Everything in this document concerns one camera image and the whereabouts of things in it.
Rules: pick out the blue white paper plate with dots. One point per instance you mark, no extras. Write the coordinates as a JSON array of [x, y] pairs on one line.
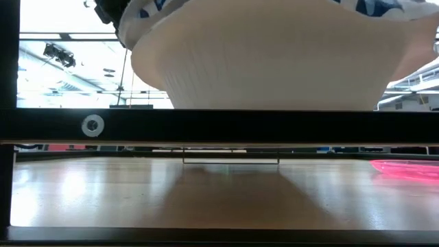
[[274, 61]]

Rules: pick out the black ceiling-mounted light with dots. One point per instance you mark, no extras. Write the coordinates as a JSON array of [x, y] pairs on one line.
[[60, 56]]

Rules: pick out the red background object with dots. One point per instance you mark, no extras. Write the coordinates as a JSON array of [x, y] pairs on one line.
[[67, 147]]

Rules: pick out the pink plastic plate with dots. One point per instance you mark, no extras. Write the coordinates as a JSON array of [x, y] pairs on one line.
[[408, 168]]

